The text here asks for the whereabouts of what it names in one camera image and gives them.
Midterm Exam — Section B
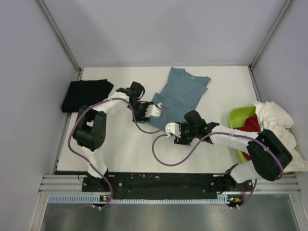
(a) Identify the aluminium frame post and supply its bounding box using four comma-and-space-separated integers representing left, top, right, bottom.
249, 0, 295, 69
35, 0, 81, 72

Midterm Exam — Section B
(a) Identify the blue t-shirt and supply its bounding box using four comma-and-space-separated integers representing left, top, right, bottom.
149, 67, 211, 129

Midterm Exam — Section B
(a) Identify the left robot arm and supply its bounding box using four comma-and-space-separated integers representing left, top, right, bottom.
68, 82, 160, 191

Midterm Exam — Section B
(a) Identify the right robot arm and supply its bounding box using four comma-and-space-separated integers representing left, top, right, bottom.
166, 110, 293, 191

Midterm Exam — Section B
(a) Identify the left aluminium frame post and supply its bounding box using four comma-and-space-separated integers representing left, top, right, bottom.
35, 0, 81, 72

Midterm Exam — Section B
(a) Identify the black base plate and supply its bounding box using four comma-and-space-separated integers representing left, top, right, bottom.
82, 172, 253, 199

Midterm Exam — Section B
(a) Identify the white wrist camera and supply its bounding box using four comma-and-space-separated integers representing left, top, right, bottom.
145, 103, 162, 118
165, 122, 181, 138

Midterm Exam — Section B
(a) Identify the aluminium front rail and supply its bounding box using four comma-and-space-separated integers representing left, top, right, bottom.
39, 174, 301, 194

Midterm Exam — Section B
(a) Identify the green plastic basket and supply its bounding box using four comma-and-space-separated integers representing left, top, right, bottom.
228, 105, 301, 174

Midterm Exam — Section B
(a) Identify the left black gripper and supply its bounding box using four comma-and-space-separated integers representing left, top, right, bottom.
128, 101, 154, 123

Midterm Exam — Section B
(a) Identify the right aluminium frame post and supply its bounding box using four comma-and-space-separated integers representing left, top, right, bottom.
249, 0, 295, 69

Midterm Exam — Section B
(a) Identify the red t-shirt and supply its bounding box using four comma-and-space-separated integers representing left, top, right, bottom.
236, 115, 261, 132

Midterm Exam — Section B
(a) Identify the folded black t-shirt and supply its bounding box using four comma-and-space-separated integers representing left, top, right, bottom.
61, 79, 114, 113

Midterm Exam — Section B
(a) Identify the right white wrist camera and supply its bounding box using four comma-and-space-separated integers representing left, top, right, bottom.
165, 122, 181, 138

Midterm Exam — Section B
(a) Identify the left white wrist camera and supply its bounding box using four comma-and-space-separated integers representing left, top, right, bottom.
145, 103, 162, 118

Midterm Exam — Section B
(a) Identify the grey slotted cable duct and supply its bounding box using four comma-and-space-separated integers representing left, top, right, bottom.
48, 194, 242, 205

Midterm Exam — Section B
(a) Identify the white t-shirt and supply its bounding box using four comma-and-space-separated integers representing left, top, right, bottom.
254, 102, 308, 172

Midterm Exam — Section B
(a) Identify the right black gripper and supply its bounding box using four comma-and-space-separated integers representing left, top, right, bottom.
174, 123, 198, 145

